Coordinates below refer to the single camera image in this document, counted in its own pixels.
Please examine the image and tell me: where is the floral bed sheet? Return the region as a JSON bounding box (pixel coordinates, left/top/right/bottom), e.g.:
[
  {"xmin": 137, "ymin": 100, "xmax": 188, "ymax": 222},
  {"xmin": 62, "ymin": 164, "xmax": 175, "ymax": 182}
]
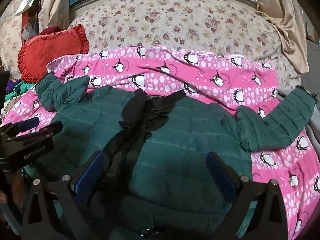
[{"xmin": 67, "ymin": 0, "xmax": 303, "ymax": 90}]

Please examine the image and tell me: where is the pink penguin blanket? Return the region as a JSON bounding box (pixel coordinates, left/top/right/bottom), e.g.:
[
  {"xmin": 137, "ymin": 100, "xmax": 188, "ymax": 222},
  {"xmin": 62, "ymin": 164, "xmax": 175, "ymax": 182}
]
[{"xmin": 0, "ymin": 45, "xmax": 320, "ymax": 240}]

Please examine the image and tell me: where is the grey cloth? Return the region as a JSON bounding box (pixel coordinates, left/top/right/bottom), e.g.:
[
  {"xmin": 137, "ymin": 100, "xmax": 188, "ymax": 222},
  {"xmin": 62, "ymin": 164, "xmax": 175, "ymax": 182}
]
[{"xmin": 300, "ymin": 39, "xmax": 320, "ymax": 135}]

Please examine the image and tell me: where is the pile of colourful clothes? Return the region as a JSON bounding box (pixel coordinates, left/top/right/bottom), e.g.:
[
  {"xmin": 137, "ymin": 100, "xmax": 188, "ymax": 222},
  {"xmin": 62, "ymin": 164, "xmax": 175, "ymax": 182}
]
[{"xmin": 0, "ymin": 79, "xmax": 38, "ymax": 120}]

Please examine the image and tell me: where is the red ruffled pillow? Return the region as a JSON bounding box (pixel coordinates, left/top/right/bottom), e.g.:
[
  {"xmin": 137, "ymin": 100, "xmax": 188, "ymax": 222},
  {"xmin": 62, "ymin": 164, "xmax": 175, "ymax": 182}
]
[{"xmin": 17, "ymin": 24, "xmax": 90, "ymax": 83}]

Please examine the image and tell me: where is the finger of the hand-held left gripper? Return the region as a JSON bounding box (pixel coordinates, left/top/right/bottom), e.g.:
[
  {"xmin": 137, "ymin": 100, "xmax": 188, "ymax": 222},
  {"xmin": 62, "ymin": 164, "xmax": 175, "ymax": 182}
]
[
  {"xmin": 17, "ymin": 121, "xmax": 63, "ymax": 142},
  {"xmin": 15, "ymin": 117, "xmax": 40, "ymax": 134}
]

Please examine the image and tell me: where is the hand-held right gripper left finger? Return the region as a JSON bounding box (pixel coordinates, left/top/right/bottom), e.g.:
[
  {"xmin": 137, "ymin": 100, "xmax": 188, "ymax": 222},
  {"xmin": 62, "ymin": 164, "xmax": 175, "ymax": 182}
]
[{"xmin": 22, "ymin": 151, "xmax": 110, "ymax": 240}]

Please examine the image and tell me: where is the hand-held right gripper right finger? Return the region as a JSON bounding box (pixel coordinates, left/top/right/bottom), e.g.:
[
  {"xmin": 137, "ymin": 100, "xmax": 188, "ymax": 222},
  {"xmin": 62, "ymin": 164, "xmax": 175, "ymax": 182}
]
[{"xmin": 205, "ymin": 151, "xmax": 292, "ymax": 240}]

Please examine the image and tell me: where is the white paper bag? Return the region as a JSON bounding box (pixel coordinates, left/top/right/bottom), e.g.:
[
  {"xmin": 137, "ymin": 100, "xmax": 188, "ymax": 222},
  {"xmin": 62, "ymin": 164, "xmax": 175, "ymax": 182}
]
[{"xmin": 14, "ymin": 0, "xmax": 38, "ymax": 17}]

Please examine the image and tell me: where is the beige curtain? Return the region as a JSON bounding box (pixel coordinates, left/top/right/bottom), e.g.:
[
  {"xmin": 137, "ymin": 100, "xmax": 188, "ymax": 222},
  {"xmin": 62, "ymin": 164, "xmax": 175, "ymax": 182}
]
[
  {"xmin": 250, "ymin": 0, "xmax": 310, "ymax": 74},
  {"xmin": 37, "ymin": 0, "xmax": 72, "ymax": 30}
]

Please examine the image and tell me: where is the floral wall cloth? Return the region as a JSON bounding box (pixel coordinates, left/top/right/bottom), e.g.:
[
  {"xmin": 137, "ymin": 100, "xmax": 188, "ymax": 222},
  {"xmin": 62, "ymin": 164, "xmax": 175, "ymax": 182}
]
[{"xmin": 0, "ymin": 0, "xmax": 40, "ymax": 69}]

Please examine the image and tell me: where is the green puffer jacket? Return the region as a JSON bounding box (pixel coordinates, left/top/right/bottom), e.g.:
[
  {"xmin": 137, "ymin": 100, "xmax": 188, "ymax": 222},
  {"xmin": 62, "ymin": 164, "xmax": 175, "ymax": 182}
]
[{"xmin": 24, "ymin": 72, "xmax": 315, "ymax": 240}]

